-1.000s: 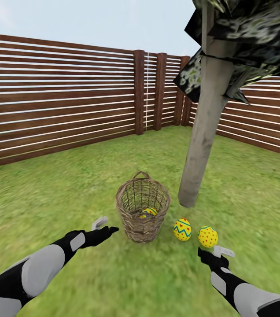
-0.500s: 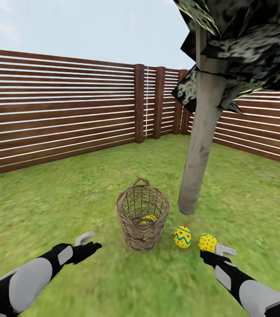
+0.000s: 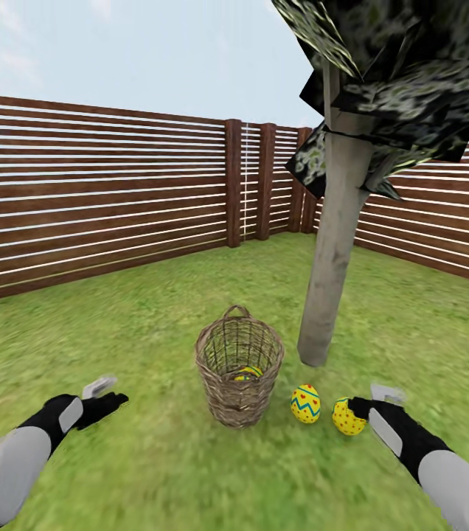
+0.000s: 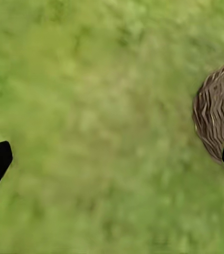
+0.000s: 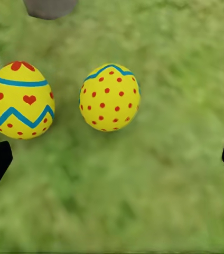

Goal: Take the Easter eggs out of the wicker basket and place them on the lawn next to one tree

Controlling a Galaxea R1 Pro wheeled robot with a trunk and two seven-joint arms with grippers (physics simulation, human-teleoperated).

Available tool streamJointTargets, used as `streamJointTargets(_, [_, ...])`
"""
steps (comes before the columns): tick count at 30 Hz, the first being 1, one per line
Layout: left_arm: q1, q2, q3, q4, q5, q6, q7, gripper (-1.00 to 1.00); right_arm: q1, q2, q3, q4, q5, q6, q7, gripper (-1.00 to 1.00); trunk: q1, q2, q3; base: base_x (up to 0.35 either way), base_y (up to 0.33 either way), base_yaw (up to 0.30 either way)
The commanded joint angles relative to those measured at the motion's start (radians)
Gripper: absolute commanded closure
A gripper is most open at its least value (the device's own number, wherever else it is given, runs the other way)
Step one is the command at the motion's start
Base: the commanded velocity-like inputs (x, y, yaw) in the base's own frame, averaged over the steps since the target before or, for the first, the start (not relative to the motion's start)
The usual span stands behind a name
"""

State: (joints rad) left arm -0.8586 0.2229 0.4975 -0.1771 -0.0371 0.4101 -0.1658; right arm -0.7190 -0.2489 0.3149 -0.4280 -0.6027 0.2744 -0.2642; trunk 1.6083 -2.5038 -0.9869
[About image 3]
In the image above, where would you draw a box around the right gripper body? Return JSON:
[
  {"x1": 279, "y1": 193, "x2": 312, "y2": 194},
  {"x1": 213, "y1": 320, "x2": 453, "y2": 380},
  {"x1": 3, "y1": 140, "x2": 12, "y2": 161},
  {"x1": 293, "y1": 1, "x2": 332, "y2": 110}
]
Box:
[{"x1": 353, "y1": 397, "x2": 378, "y2": 420}]

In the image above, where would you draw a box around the wicker basket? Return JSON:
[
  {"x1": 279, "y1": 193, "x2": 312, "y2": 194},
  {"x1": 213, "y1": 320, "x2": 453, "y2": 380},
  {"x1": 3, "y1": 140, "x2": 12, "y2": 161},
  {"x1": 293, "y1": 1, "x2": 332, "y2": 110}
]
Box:
[{"x1": 194, "y1": 304, "x2": 285, "y2": 430}]

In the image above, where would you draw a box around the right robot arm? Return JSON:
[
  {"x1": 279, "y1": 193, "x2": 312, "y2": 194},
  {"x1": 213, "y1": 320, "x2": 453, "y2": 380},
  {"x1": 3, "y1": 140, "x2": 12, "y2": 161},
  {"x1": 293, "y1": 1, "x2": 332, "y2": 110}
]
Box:
[{"x1": 348, "y1": 383, "x2": 469, "y2": 531}]

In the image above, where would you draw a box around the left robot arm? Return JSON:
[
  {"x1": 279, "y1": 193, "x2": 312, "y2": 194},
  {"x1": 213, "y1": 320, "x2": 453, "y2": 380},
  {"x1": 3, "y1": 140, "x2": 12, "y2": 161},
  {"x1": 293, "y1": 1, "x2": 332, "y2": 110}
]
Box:
[{"x1": 0, "y1": 375, "x2": 129, "y2": 528}]

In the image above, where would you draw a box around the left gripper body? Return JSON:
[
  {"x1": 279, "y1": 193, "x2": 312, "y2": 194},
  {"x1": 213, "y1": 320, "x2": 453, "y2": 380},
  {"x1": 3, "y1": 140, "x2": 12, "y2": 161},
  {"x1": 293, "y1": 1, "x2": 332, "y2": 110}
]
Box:
[{"x1": 77, "y1": 392, "x2": 119, "y2": 430}]

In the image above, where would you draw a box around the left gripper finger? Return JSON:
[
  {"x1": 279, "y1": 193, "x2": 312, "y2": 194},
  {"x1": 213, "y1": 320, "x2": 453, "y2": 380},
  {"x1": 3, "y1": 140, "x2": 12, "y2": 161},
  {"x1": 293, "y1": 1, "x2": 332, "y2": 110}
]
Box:
[{"x1": 116, "y1": 393, "x2": 129, "y2": 407}]

